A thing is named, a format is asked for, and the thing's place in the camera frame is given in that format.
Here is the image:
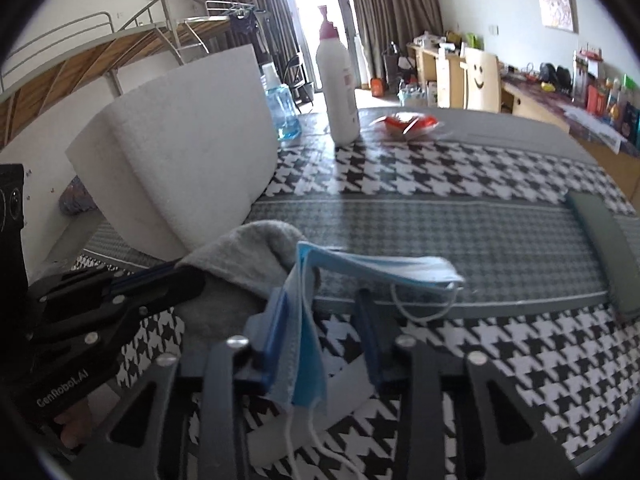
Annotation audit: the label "wooden chair with smiley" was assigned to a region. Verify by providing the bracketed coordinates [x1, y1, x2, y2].
[464, 47, 501, 113]

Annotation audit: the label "blue liquid bottle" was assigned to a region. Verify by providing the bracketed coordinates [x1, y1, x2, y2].
[261, 62, 302, 142]

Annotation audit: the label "black folding chair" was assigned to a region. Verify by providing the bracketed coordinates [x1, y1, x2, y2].
[285, 52, 313, 106]

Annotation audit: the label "grey sock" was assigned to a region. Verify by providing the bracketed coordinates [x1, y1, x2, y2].
[175, 221, 321, 328]

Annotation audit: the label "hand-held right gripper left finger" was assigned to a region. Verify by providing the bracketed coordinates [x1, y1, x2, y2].
[82, 287, 296, 480]

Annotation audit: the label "row of toiletry bottles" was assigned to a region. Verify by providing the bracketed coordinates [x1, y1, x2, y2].
[572, 47, 640, 148]

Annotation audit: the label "white bucket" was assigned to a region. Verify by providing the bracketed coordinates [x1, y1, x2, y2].
[398, 82, 426, 107]

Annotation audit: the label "wall picture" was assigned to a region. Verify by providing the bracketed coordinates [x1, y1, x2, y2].
[536, 0, 578, 33]

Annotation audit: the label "blue face mask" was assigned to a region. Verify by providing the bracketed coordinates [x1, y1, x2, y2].
[267, 241, 466, 480]

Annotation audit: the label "white foam box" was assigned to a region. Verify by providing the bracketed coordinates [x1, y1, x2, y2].
[65, 44, 278, 261]

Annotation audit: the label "black smartphone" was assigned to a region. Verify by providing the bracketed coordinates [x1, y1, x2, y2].
[565, 190, 640, 323]

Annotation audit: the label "person's left hand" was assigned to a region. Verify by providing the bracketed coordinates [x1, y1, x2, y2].
[52, 400, 93, 450]

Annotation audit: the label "printed papers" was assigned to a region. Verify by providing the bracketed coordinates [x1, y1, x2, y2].
[565, 107, 623, 153]

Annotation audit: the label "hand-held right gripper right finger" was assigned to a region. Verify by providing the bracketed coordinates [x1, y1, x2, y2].
[352, 289, 583, 480]

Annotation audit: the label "red snack packet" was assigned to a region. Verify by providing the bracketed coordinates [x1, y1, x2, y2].
[372, 112, 446, 140]

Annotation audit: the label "blue patterned quilt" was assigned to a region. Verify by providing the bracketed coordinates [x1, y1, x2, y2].
[59, 176, 98, 216]

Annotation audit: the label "metal bunk bed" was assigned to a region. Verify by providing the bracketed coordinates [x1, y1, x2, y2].
[0, 0, 211, 136]
[205, 0, 273, 56]

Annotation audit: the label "white soft sheet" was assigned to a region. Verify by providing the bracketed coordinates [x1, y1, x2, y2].
[247, 357, 376, 467]

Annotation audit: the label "white pump lotion bottle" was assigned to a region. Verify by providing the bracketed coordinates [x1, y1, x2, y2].
[316, 5, 361, 145]

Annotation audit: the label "wooden desk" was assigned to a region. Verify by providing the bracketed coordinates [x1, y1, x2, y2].
[407, 42, 640, 201]

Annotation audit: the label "dark hanging clothes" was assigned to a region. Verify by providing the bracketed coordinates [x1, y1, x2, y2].
[235, 10, 271, 61]

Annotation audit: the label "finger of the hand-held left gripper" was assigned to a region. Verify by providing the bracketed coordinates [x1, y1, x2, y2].
[30, 260, 188, 303]
[35, 270, 207, 356]

